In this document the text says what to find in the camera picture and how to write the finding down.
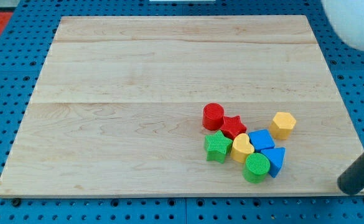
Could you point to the red star block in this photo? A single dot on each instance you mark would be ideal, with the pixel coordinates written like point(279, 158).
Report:
point(232, 127)

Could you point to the green cylinder block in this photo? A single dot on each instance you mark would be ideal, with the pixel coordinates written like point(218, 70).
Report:
point(256, 168)

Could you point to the yellow heart block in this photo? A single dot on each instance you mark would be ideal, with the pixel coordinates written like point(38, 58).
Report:
point(241, 148)

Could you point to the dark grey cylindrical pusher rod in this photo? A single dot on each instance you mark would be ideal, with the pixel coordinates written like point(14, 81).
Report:
point(351, 181)

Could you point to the light wooden board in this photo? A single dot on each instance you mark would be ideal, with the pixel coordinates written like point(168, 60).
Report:
point(117, 109)

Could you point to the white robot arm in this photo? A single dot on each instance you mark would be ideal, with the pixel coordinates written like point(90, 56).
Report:
point(347, 20)

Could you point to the red cylinder block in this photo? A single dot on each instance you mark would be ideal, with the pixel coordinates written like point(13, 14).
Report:
point(213, 114)

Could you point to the yellow hexagon block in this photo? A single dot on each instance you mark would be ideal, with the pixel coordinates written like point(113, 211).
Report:
point(282, 125)

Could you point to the green star block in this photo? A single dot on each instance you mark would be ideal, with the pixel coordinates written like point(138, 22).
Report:
point(217, 146)

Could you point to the blue cube block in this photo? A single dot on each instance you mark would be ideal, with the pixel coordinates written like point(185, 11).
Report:
point(261, 139)

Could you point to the blue triangle block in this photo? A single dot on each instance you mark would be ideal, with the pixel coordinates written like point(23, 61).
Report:
point(276, 158)

